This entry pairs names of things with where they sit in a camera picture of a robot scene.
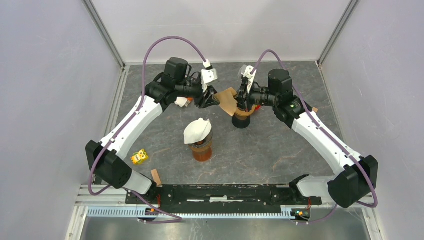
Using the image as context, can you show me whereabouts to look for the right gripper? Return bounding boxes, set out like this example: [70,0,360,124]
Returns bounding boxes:
[226,80,279,113]

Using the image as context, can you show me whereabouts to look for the single brown paper filter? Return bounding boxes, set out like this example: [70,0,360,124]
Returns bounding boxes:
[214,87,237,116]

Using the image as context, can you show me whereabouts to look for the dark red black dripper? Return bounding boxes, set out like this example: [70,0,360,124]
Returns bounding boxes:
[231,114,251,129]

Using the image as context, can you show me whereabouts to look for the white paper coffee filter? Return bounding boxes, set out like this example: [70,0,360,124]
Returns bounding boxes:
[183,118,212,145]

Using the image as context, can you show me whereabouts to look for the dark glass dripper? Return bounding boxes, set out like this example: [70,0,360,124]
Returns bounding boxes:
[188,131,213,149]

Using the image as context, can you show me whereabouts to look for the wooden ring holder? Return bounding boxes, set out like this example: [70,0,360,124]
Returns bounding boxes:
[234,105,257,117]

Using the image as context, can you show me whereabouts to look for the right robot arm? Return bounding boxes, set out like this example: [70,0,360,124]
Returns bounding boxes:
[235,65,379,209]

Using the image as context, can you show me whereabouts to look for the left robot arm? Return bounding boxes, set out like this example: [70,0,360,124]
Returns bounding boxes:
[85,57,218,204]

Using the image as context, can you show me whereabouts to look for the brown paper coffee filters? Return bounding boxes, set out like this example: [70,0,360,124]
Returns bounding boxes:
[174,97,191,108]

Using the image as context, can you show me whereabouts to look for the amber glass carafe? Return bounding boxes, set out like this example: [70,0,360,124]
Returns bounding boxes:
[189,146,212,162]

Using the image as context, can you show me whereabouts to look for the yellow toy figure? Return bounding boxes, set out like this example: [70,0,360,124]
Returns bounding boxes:
[130,149,149,165]

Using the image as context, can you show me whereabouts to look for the wooden rectangular block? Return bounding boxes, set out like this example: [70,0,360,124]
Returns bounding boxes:
[151,169,163,187]

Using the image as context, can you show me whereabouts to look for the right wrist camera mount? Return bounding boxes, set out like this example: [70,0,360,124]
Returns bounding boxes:
[239,65,257,93]

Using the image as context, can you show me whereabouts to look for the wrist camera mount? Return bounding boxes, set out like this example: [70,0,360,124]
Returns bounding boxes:
[200,59,218,93]
[239,65,257,93]

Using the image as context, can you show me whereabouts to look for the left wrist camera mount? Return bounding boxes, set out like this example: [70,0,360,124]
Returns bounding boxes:
[200,59,218,93]

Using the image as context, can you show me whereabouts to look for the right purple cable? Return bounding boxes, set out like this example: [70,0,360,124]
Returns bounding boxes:
[250,49,379,226]

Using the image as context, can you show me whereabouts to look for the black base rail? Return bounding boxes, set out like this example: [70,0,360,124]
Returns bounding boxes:
[143,183,323,215]

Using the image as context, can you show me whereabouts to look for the white slotted cable duct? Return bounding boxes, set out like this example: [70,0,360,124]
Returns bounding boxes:
[87,206,310,220]

